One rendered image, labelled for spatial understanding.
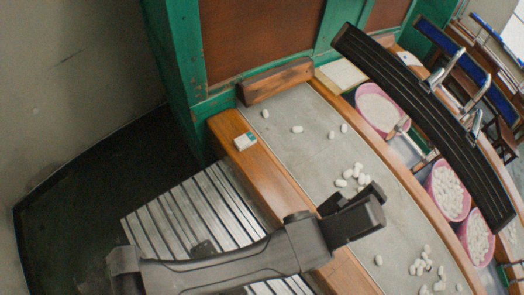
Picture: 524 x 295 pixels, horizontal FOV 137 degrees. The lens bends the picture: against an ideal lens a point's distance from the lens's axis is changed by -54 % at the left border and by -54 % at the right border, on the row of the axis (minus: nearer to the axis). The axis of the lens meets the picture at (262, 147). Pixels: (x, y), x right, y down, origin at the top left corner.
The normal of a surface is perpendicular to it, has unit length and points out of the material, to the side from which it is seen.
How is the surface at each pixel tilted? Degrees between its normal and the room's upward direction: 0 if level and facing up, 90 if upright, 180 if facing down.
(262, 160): 0
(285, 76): 66
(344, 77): 0
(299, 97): 0
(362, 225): 49
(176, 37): 90
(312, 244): 16
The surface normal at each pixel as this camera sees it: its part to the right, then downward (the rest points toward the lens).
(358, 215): -0.67, -0.15
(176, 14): 0.58, 0.73
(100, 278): 0.07, -0.50
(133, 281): 0.61, -0.55
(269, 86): 0.56, 0.48
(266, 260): 0.33, -0.55
